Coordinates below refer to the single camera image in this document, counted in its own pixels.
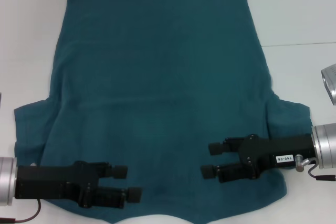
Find teal blue shirt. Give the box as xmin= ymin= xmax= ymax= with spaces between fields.
xmin=13 ymin=0 xmax=312 ymax=224

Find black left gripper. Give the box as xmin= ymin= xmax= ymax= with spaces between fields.
xmin=14 ymin=160 xmax=143 ymax=209

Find dark left gripper cable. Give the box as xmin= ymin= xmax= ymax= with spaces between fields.
xmin=15 ymin=198 xmax=41 ymax=222

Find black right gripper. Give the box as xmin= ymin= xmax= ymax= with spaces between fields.
xmin=200 ymin=133 xmax=316 ymax=184

